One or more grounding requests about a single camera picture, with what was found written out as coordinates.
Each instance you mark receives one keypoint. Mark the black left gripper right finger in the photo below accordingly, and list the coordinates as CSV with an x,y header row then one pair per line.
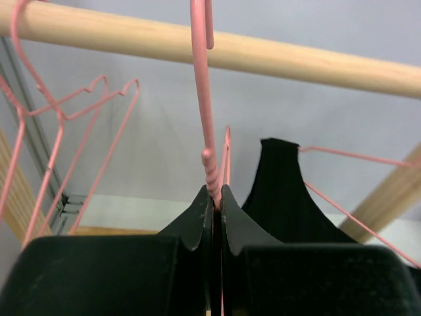
x,y
263,276

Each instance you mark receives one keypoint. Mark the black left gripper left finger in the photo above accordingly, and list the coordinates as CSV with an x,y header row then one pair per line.
x,y
160,274

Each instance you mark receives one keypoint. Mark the pink hanger of grey top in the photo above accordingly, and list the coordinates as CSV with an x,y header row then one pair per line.
x,y
202,40

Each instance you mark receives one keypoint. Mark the pink hanger of red top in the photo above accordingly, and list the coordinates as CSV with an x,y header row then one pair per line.
x,y
22,209

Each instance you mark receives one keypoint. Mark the pink hanger of white top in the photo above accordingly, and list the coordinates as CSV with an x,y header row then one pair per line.
x,y
131,88

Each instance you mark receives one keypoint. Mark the black tank top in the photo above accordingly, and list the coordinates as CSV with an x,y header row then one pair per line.
x,y
280,203

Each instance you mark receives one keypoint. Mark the pink hanger of black top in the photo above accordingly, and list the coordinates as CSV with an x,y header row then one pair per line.
x,y
379,198

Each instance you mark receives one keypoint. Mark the wooden clothes rack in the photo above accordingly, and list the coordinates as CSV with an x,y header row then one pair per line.
x,y
338,74

